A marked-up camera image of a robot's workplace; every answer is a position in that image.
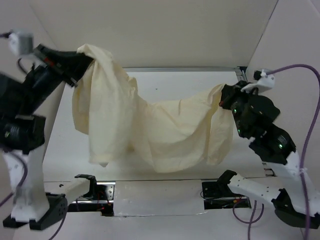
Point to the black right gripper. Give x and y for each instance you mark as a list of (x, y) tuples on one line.
[(231, 89)]

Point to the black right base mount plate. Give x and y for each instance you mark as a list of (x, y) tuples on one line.
[(217, 196)]

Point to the cream yellow jacket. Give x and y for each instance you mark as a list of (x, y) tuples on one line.
[(170, 136)]

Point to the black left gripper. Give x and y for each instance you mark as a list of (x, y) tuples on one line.
[(67, 64)]

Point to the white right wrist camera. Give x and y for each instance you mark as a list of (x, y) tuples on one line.
[(264, 81)]

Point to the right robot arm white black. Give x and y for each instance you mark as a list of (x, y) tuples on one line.
[(298, 203)]

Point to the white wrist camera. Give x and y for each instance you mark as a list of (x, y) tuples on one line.
[(21, 42), (264, 81)]

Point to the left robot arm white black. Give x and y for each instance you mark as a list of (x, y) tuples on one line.
[(22, 135)]

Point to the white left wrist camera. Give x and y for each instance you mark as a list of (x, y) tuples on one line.
[(21, 42)]

